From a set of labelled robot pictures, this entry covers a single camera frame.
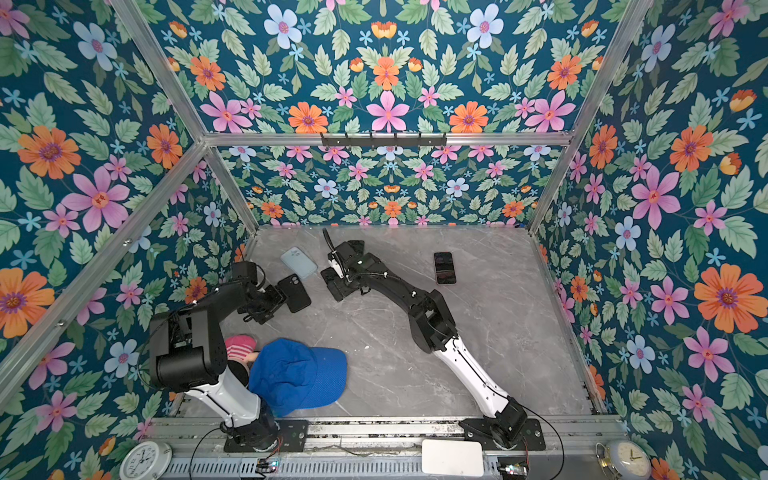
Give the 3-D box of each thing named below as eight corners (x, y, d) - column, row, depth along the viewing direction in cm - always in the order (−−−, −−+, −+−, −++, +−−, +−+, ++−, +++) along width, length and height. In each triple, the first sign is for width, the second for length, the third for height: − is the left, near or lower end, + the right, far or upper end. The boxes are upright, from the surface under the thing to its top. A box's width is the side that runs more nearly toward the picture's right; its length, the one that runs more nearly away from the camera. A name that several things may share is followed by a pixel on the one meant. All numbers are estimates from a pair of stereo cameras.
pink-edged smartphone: (436, 283, 106) (436, 279, 104) (434, 256, 114) (434, 252, 112) (455, 283, 106) (456, 279, 104) (452, 256, 114) (453, 252, 112)
